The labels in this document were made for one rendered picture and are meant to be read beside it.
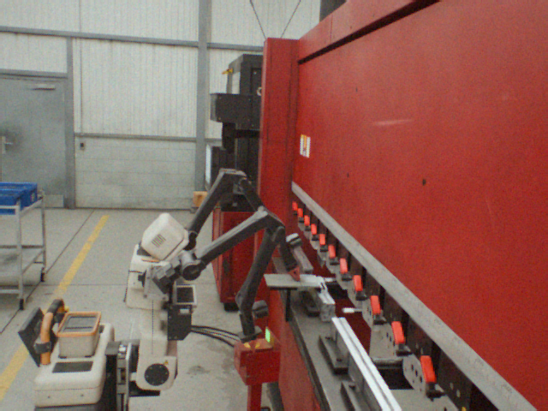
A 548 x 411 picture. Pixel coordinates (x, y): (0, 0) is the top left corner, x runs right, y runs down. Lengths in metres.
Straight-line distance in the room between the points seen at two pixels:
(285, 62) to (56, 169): 6.62
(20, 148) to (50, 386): 7.61
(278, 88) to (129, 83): 6.10
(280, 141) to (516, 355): 2.64
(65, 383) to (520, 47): 1.90
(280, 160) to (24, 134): 6.67
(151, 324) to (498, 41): 1.76
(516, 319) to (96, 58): 8.82
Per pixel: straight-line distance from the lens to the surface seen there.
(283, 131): 3.46
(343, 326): 2.32
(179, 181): 9.43
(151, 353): 2.37
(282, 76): 3.46
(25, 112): 9.60
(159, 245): 2.21
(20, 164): 9.69
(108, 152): 9.44
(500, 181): 1.08
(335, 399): 1.98
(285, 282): 2.70
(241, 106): 3.59
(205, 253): 2.08
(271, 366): 2.45
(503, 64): 1.12
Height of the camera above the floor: 1.86
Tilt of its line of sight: 11 degrees down
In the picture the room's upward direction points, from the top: 3 degrees clockwise
